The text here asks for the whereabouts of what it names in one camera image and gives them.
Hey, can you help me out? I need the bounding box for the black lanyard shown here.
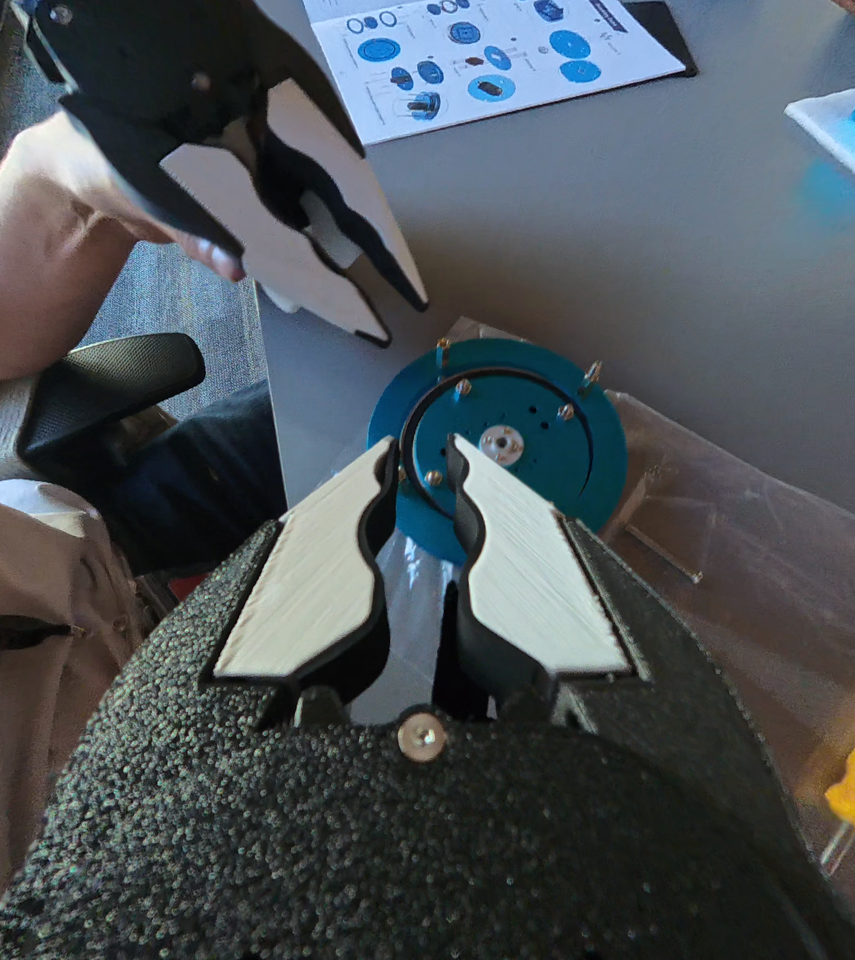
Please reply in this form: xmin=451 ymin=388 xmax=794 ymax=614
xmin=0 ymin=616 xmax=80 ymax=651

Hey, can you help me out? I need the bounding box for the blue metal turntable disc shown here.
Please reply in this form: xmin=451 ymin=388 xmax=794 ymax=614
xmin=366 ymin=337 xmax=630 ymax=567

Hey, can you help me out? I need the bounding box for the person's office chair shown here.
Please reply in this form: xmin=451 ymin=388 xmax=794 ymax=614
xmin=17 ymin=333 xmax=207 ymax=468

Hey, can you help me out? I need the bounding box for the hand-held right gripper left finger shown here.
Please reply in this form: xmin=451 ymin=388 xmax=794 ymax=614
xmin=212 ymin=437 xmax=401 ymax=725

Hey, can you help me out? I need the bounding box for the black clipboard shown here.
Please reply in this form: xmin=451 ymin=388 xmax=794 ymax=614
xmin=622 ymin=0 xmax=699 ymax=78

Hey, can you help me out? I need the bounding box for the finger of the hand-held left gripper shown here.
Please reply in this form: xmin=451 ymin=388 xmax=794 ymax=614
xmin=159 ymin=138 xmax=393 ymax=349
xmin=256 ymin=77 xmax=430 ymax=314

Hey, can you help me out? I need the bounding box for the person's left hand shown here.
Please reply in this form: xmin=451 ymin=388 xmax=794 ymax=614
xmin=21 ymin=111 xmax=247 ymax=288

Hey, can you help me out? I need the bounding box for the small metal rod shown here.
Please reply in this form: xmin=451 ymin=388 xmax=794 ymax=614
xmin=624 ymin=523 xmax=703 ymax=585

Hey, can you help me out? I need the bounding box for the grey desk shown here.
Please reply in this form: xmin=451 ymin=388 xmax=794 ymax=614
xmin=255 ymin=0 xmax=855 ymax=960

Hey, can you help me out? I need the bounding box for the large clear plastic bag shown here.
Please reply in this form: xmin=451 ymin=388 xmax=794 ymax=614
xmin=375 ymin=315 xmax=855 ymax=960

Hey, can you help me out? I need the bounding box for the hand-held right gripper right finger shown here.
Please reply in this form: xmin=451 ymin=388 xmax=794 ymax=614
xmin=444 ymin=433 xmax=637 ymax=717

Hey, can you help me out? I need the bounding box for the printed instruction sheet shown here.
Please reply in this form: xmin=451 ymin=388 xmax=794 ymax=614
xmin=300 ymin=0 xmax=687 ymax=146

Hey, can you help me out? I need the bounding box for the white foam tray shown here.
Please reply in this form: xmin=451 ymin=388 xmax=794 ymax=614
xmin=783 ymin=78 xmax=855 ymax=220

